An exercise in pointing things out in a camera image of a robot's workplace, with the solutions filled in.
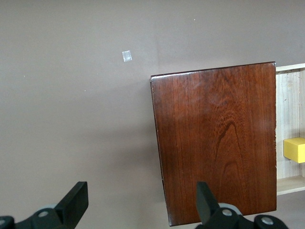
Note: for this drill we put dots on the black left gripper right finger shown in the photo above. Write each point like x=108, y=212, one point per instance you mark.
x=207, y=210

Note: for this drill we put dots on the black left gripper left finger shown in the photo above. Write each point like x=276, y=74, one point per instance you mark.
x=71, y=205

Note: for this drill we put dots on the yellow wooden cube block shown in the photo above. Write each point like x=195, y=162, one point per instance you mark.
x=295, y=149

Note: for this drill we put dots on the dark brown wooden cabinet box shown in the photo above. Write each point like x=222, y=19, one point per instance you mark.
x=214, y=143

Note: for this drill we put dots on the small clear tape patch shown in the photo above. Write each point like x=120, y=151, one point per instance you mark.
x=126, y=56

